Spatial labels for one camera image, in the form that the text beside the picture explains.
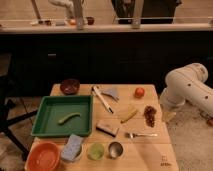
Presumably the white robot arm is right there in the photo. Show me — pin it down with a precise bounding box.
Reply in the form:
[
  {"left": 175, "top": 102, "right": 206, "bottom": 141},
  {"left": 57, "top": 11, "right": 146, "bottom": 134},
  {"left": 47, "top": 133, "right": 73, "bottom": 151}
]
[{"left": 160, "top": 63, "right": 213, "bottom": 117}]

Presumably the red orange bowl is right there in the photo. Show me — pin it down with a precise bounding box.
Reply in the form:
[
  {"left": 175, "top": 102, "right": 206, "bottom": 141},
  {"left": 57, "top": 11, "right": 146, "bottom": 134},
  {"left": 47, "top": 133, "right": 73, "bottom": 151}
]
[{"left": 26, "top": 142, "right": 60, "bottom": 171}]

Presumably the wooden block brush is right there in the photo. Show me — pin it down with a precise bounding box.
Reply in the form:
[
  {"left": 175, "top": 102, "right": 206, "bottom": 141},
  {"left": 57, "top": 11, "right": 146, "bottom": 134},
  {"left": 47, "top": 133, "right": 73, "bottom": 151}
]
[{"left": 96, "top": 121, "right": 119, "bottom": 137}]

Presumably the grey spatula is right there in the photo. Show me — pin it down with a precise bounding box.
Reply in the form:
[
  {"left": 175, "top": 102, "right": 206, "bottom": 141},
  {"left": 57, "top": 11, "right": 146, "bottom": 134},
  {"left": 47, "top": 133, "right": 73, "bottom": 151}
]
[{"left": 102, "top": 87, "right": 119, "bottom": 101}]

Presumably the dark brown bowl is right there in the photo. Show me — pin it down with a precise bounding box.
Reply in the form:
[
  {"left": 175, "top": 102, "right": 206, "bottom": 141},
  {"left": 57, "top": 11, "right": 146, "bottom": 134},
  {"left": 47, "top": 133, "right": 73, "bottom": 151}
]
[{"left": 60, "top": 79, "right": 80, "bottom": 95}]

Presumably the green plastic tray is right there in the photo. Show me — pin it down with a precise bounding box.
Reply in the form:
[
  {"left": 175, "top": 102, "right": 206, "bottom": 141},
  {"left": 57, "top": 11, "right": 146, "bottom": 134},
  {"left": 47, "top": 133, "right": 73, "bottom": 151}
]
[{"left": 31, "top": 95, "right": 93, "bottom": 137}]

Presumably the dark background counter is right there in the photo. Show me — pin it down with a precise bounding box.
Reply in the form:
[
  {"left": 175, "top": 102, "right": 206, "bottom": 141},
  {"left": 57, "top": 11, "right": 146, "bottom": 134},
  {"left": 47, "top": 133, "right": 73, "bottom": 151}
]
[{"left": 0, "top": 27, "right": 213, "bottom": 96}]

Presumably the white handled knife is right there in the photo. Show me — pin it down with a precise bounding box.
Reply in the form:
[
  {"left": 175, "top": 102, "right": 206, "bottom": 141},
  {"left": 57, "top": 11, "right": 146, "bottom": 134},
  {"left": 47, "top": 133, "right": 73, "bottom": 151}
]
[{"left": 92, "top": 86, "right": 114, "bottom": 114}]

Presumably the green bean pod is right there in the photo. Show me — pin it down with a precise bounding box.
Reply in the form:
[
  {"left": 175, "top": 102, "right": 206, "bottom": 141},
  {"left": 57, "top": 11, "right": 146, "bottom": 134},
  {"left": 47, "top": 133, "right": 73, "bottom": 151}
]
[{"left": 58, "top": 112, "right": 81, "bottom": 125}]

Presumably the orange tomato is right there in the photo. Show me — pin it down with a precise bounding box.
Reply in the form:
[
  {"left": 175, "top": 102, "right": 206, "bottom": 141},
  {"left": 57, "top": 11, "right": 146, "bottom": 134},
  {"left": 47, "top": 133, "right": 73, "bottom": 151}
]
[{"left": 134, "top": 87, "right": 145, "bottom": 98}]

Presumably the silver fork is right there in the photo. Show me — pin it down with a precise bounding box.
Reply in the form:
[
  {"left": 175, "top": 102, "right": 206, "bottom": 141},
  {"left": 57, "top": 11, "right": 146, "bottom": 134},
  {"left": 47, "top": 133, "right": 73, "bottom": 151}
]
[{"left": 125, "top": 132, "right": 158, "bottom": 139}]

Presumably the black office chair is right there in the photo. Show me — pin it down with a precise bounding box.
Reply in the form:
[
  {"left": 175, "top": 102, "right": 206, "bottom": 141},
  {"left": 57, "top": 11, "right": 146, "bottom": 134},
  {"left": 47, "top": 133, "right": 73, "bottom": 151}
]
[{"left": 0, "top": 76, "right": 37, "bottom": 161}]

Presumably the bunch of dark grapes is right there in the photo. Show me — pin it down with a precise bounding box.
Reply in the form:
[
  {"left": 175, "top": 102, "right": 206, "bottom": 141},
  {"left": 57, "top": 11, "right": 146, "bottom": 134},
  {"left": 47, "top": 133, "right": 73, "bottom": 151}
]
[{"left": 144, "top": 106, "right": 157, "bottom": 127}]

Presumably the blue sponge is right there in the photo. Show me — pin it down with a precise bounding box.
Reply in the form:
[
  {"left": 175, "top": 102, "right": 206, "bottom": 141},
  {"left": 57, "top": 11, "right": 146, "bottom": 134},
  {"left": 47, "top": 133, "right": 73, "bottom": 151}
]
[{"left": 61, "top": 134, "right": 83, "bottom": 162}]

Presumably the green cup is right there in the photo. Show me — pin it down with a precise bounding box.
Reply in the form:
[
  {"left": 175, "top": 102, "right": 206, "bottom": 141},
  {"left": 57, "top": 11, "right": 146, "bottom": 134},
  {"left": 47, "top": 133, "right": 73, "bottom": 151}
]
[{"left": 87, "top": 143, "right": 105, "bottom": 160}]

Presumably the silver metal cup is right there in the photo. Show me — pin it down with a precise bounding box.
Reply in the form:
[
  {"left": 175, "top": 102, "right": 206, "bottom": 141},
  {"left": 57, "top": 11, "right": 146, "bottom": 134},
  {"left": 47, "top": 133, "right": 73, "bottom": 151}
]
[{"left": 108, "top": 142, "right": 123, "bottom": 159}]

